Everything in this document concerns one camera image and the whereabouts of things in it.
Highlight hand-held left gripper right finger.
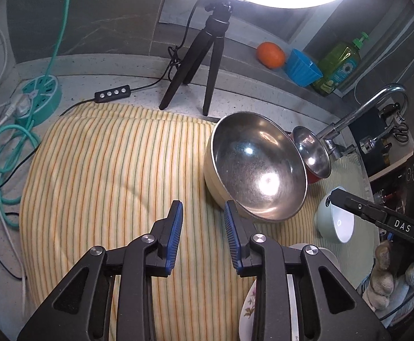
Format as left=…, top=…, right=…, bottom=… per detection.
left=224, top=200, right=392, bottom=341

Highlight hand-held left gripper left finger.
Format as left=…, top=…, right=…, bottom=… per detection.
left=17, top=200, right=184, bottom=341

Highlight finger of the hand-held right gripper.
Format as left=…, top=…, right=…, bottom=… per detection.
left=329, top=189, right=388, bottom=226

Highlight light blue ceramic bowl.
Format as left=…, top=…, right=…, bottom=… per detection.
left=314, top=186, right=355, bottom=244

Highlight cream steel bowl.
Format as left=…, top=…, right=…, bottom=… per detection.
left=204, top=112, right=307, bottom=221

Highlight red steel bowl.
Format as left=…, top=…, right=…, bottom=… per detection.
left=291, top=126, right=332, bottom=184

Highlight floral white plate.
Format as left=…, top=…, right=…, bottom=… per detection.
left=239, top=280, right=300, bottom=341

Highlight person's right forearm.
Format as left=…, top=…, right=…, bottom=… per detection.
left=361, top=240, right=414, bottom=324

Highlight dark knife holder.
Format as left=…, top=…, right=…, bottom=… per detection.
left=349, top=107, right=410, bottom=174

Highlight black scissors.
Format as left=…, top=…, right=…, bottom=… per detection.
left=393, top=121, right=411, bottom=143

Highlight chrome faucet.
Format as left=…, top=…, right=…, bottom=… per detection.
left=292, top=83, right=410, bottom=160

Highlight yellow striped cloth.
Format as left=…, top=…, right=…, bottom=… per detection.
left=19, top=101, right=376, bottom=341

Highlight green dish soap bottle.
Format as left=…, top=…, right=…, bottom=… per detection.
left=311, top=32, right=370, bottom=96

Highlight blue fluted cup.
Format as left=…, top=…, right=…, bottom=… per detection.
left=285, top=49, right=324, bottom=87

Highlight black inline remote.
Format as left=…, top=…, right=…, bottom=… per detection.
left=94, top=85, right=134, bottom=102

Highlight orange fruit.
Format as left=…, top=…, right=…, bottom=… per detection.
left=257, top=41, right=286, bottom=69

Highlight teal round power strip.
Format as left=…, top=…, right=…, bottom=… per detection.
left=13, top=74, right=63, bottom=126

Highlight black tripod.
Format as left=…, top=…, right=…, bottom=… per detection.
left=159, top=2, right=234, bottom=116

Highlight white charger plug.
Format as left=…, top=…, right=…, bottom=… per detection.
left=4, top=94, right=33, bottom=118

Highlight flexible faucet sprayer hose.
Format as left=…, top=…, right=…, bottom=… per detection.
left=359, top=124, right=401, bottom=151

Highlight dark handled knife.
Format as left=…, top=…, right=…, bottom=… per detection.
left=382, top=103, right=404, bottom=116

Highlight black ring light cable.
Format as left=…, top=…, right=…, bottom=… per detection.
left=59, top=5, right=198, bottom=116

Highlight teal power cable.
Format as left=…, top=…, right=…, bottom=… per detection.
left=0, top=0, right=75, bottom=230

